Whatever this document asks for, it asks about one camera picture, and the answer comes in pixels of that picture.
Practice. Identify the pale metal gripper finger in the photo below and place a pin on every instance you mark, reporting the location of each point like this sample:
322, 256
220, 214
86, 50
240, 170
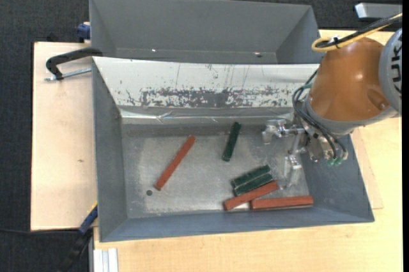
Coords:
288, 168
296, 175

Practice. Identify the red-brown flat block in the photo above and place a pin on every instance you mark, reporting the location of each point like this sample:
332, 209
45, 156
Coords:
175, 163
250, 197
281, 202

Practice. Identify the dark green flat block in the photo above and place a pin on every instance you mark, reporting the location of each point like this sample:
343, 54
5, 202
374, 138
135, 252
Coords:
250, 175
254, 185
232, 141

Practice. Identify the grey metal bin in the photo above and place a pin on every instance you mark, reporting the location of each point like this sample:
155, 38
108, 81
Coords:
204, 25

